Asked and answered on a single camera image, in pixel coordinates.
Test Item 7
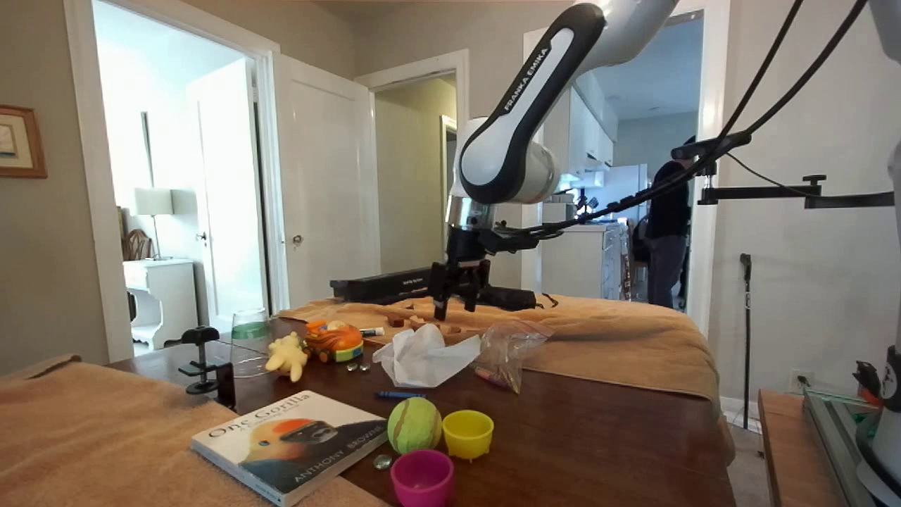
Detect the book with bird cover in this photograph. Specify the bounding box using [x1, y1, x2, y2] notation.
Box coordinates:
[188, 388, 387, 507]

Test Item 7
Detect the pink plastic cup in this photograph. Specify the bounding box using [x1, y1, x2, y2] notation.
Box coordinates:
[387, 447, 458, 507]

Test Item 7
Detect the clear plastic bag of crayons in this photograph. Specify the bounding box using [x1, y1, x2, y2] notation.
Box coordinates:
[470, 322, 552, 393]

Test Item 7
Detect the black clamp stand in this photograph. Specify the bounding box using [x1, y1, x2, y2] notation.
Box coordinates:
[159, 323, 226, 396]

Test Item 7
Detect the orange plush toy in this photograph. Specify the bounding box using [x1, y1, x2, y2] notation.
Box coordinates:
[299, 319, 368, 367]

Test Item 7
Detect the person in dark clothes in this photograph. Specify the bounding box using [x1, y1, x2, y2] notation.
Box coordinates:
[644, 157, 696, 310]

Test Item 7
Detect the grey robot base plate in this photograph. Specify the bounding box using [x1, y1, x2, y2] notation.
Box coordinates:
[797, 376, 901, 507]

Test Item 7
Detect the yellow plastic cup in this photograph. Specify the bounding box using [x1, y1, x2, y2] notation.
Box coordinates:
[440, 409, 497, 465]

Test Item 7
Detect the white cloth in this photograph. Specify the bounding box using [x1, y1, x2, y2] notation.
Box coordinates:
[371, 322, 485, 391]

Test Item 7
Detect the white kitchen counter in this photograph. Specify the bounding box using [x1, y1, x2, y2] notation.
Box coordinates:
[538, 220, 628, 302]

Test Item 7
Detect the white table lamp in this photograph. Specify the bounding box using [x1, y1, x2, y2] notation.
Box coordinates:
[133, 186, 178, 262]

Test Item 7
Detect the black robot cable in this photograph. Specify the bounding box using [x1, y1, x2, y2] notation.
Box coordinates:
[482, 0, 807, 253]
[727, 0, 869, 151]

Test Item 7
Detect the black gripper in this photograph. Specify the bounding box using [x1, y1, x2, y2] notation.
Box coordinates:
[424, 222, 496, 323]

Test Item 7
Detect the white cabinet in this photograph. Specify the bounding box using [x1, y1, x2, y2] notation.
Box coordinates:
[117, 257, 199, 351]

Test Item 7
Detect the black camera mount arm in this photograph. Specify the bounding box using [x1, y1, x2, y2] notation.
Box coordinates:
[696, 171, 898, 212]

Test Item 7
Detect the framed wall picture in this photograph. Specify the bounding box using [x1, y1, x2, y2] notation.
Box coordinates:
[0, 100, 51, 182]

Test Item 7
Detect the clear jar with green lid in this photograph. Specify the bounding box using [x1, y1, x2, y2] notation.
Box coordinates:
[228, 312, 282, 386]

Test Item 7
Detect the wooden side table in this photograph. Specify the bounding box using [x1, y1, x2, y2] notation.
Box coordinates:
[753, 388, 849, 507]

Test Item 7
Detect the tan towel with tag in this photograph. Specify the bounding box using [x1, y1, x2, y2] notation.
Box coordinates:
[276, 292, 720, 403]

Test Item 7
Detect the white door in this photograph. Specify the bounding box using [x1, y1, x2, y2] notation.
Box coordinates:
[273, 54, 382, 312]

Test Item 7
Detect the green tennis ball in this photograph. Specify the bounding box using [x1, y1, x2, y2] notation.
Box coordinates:
[382, 393, 444, 458]

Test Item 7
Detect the black standing pole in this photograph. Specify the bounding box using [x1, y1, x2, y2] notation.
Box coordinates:
[735, 251, 758, 434]

